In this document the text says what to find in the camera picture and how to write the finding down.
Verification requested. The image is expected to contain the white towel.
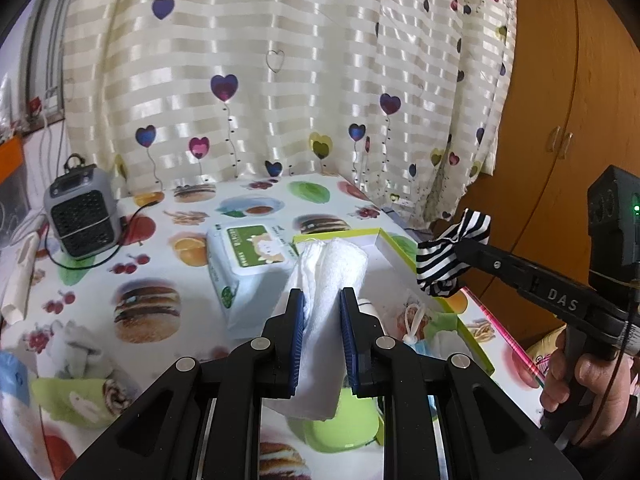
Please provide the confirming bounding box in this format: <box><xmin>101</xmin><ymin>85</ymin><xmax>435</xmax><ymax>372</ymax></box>
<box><xmin>262</xmin><ymin>239</ymin><xmax>370</xmax><ymax>421</ymax></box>

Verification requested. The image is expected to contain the light green folded cloth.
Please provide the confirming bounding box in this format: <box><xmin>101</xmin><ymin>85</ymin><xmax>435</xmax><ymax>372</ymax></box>
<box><xmin>425</xmin><ymin>312</ymin><xmax>459</xmax><ymax>334</ymax></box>

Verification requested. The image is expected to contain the striped curtain with hearts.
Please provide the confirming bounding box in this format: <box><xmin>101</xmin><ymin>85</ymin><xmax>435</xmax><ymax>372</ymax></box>
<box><xmin>62</xmin><ymin>0</ymin><xmax>519</xmax><ymax>222</ymax></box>

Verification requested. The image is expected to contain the white paper tube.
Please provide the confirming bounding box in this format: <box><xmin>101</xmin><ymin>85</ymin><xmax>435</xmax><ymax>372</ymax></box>
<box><xmin>0</xmin><ymin>232</ymin><xmax>40</xmax><ymax>326</ymax></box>

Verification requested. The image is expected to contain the white power cable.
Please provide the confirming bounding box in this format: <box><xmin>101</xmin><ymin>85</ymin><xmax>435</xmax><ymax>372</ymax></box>
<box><xmin>36</xmin><ymin>109</ymin><xmax>69</xmax><ymax>162</ymax></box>

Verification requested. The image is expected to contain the person's right forearm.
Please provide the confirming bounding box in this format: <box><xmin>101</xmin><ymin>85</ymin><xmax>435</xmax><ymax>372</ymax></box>
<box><xmin>560</xmin><ymin>407</ymin><xmax>640</xmax><ymax>480</ymax></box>

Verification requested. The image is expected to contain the clear box with orange lid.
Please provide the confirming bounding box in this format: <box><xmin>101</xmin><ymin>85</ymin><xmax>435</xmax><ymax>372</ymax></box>
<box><xmin>0</xmin><ymin>135</ymin><xmax>32</xmax><ymax>251</ymax></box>

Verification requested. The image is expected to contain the person's right hand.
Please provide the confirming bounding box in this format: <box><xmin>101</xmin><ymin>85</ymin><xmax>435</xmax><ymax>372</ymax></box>
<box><xmin>539</xmin><ymin>331</ymin><xmax>632</xmax><ymax>445</ymax></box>

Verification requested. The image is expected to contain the window frame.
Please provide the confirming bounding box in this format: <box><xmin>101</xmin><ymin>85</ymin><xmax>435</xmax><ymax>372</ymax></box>
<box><xmin>22</xmin><ymin>0</ymin><xmax>74</xmax><ymax>126</ymax></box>

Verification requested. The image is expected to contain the white box with lime rim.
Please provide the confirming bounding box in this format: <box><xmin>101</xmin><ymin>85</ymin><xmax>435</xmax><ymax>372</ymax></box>
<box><xmin>292</xmin><ymin>228</ymin><xmax>496</xmax><ymax>376</ymax></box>

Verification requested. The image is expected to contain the pale rolled cloth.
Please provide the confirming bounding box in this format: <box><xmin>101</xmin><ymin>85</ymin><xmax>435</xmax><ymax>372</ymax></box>
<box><xmin>47</xmin><ymin>320</ymin><xmax>119</xmax><ymax>381</ymax></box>

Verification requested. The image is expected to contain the wet wipes pack green label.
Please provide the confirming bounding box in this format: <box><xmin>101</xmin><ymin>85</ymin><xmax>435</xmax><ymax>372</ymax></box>
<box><xmin>206</xmin><ymin>223</ymin><xmax>301</xmax><ymax>331</ymax></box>

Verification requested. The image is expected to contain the black white striped cloth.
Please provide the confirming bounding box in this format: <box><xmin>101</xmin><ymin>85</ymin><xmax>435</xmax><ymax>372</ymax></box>
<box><xmin>416</xmin><ymin>208</ymin><xmax>492</xmax><ymax>297</ymax></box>

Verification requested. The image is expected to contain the food print tablecloth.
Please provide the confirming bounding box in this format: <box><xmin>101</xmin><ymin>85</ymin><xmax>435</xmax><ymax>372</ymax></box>
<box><xmin>0</xmin><ymin>175</ymin><xmax>547</xmax><ymax>480</ymax></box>

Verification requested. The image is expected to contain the white blue printed packet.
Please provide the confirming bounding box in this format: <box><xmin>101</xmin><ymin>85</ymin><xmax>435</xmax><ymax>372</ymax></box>
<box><xmin>0</xmin><ymin>352</ymin><xmax>31</xmax><ymax>411</ymax></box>

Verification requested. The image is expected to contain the wooden wardrobe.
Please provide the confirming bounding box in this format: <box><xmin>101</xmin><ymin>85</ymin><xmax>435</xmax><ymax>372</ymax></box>
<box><xmin>435</xmin><ymin>0</ymin><xmax>640</xmax><ymax>352</ymax></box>

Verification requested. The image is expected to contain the grey space heater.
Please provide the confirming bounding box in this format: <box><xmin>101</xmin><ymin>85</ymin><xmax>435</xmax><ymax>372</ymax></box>
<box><xmin>43</xmin><ymin>154</ymin><xmax>124</xmax><ymax>261</ymax></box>

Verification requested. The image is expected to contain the white folded cloth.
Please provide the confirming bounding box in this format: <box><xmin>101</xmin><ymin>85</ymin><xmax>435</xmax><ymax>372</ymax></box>
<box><xmin>430</xmin><ymin>330</ymin><xmax>469</xmax><ymax>366</ymax></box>

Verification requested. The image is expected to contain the black heater cable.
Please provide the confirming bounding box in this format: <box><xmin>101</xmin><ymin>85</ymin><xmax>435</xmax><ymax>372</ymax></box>
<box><xmin>46</xmin><ymin>199</ymin><xmax>166</xmax><ymax>272</ymax></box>

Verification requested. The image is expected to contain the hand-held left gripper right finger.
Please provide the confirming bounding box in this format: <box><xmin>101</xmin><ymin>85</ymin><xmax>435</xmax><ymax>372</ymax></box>
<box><xmin>339</xmin><ymin>287</ymin><xmax>576</xmax><ymax>480</ymax></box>

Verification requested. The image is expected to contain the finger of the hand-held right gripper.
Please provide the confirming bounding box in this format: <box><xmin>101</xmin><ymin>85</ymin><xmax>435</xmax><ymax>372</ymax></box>
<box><xmin>456</xmin><ymin>237</ymin><xmax>533</xmax><ymax>292</ymax></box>

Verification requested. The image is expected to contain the lime green plastic lid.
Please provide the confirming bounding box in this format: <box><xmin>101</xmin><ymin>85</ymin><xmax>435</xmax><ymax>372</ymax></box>
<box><xmin>302</xmin><ymin>400</ymin><xmax>381</xmax><ymax>454</ymax></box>

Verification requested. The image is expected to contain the blue face mask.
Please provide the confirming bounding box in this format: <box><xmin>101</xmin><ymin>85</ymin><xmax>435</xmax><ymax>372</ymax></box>
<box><xmin>400</xmin><ymin>335</ymin><xmax>436</xmax><ymax>361</ymax></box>

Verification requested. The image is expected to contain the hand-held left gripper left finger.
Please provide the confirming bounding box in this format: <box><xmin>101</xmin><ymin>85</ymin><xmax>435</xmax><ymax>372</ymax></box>
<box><xmin>60</xmin><ymin>287</ymin><xmax>307</xmax><ymax>480</ymax></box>

